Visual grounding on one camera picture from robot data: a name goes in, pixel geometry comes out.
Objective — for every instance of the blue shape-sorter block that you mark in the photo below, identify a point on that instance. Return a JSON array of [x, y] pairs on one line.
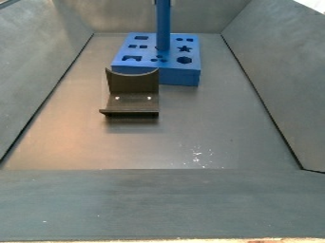
[[180, 63]]

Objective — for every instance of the black curved cradle stand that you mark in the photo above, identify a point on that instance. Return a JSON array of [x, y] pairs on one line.
[[134, 94]]

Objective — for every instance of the blue cylinder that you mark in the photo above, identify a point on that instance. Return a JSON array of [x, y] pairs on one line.
[[164, 24]]

